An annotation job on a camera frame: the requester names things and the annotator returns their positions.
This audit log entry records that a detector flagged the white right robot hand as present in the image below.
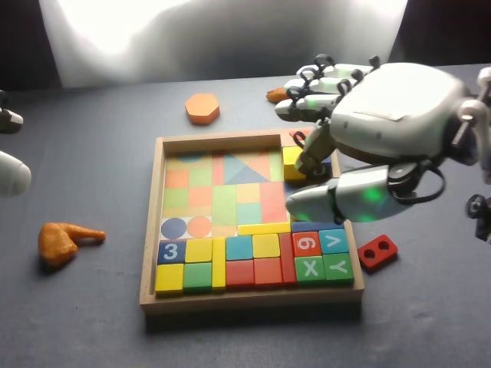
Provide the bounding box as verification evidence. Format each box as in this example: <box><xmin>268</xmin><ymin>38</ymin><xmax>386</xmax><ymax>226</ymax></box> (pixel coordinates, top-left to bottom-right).
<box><xmin>274</xmin><ymin>54</ymin><xmax>469</xmax><ymax>225</ymax></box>

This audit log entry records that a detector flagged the white backdrop sheet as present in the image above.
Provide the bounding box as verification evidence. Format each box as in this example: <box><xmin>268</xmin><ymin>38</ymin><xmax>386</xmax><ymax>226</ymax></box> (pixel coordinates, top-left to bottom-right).
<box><xmin>38</xmin><ymin>0</ymin><xmax>410</xmax><ymax>90</ymax></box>

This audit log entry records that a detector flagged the red two-hole block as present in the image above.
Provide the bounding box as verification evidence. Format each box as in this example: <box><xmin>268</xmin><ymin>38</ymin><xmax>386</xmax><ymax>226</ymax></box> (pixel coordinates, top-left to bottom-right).
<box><xmin>357</xmin><ymin>234</ymin><xmax>398</xmax><ymax>274</ymax></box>

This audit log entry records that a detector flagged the orange hexagon block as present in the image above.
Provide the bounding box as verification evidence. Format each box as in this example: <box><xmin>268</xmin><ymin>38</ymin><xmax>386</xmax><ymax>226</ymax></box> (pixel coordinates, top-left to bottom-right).
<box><xmin>184</xmin><ymin>92</ymin><xmax>222</xmax><ymax>127</ymax></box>

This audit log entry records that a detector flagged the grey table cloth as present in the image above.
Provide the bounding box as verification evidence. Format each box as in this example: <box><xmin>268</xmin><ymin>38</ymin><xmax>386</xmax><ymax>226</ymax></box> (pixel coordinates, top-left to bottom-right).
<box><xmin>0</xmin><ymin>63</ymin><xmax>491</xmax><ymax>368</ymax></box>

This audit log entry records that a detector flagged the wooden puzzle tray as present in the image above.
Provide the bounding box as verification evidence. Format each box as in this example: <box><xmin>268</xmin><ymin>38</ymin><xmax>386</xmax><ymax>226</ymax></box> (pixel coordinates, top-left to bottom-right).
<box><xmin>140</xmin><ymin>128</ymin><xmax>365</xmax><ymax>316</ymax></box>

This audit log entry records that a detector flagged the orange toy chicken drumstick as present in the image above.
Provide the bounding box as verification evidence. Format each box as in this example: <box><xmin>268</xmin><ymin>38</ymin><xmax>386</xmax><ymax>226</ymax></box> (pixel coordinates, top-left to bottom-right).
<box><xmin>38</xmin><ymin>222</ymin><xmax>107</xmax><ymax>268</ymax></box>

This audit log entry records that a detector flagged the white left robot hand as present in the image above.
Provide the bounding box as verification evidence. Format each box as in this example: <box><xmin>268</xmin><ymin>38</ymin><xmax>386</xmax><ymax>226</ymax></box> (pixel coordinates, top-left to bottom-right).
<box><xmin>0</xmin><ymin>88</ymin><xmax>33</xmax><ymax>199</ymax></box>

